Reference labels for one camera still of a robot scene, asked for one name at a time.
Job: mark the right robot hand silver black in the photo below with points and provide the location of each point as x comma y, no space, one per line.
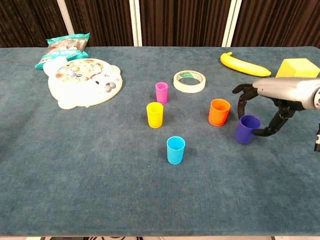
282,90

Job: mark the dark blue plastic cup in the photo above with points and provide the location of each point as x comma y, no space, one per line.
243,133

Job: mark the magenta plastic cup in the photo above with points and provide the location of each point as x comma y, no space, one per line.
161,96

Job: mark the light blue plastic cup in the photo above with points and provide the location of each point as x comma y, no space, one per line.
175,155

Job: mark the yellow plastic cup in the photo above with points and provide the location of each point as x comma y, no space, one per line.
155,118

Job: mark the yellow foam cube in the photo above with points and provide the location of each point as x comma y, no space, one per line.
297,67

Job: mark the yellow banana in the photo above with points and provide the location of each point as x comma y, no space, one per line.
245,67

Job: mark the dark ribbed partition panel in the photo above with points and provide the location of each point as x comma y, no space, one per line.
100,22
182,22
30,22
275,22

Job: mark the orange plastic cup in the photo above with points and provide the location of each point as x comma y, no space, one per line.
218,116

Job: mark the masking tape roll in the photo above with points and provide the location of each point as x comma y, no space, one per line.
177,85

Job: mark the white fish toy board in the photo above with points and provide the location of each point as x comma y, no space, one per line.
82,92

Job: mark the teal snack bag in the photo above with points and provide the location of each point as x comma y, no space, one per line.
65,43

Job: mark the blue carpet table cover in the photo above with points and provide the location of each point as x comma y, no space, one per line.
75,175

